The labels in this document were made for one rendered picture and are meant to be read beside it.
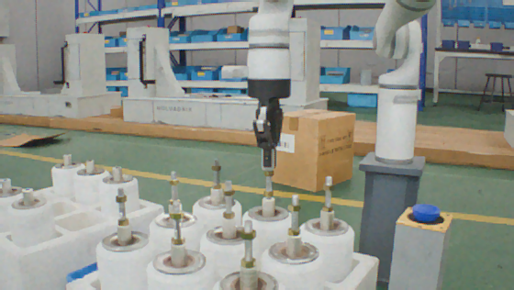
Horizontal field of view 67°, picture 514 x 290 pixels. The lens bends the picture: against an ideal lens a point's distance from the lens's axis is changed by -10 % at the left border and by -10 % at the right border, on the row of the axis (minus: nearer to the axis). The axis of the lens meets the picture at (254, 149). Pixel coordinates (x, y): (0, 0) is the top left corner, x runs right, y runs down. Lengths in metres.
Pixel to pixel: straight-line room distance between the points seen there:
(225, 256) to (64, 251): 0.39
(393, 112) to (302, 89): 1.73
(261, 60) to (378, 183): 0.44
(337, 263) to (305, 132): 1.09
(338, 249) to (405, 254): 0.13
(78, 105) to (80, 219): 2.71
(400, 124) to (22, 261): 0.84
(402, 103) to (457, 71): 7.85
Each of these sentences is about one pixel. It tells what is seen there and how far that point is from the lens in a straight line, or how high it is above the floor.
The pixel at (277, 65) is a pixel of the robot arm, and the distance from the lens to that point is 0.71.
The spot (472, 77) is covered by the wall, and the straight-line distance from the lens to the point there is 8.84.
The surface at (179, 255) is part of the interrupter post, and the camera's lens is 0.60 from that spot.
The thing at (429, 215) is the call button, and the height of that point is 0.33.
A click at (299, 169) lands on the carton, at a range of 1.80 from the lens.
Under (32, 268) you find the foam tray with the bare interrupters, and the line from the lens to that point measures 0.90.
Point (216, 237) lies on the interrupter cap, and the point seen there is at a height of 0.25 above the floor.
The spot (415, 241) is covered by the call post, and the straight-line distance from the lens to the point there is 0.61.
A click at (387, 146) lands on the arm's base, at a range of 1.00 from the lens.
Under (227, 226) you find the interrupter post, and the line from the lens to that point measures 0.68.
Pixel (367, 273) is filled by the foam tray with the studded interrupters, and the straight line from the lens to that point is 0.76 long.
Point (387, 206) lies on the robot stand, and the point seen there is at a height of 0.20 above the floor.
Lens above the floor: 0.53
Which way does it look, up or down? 12 degrees down
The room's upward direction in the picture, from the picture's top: straight up
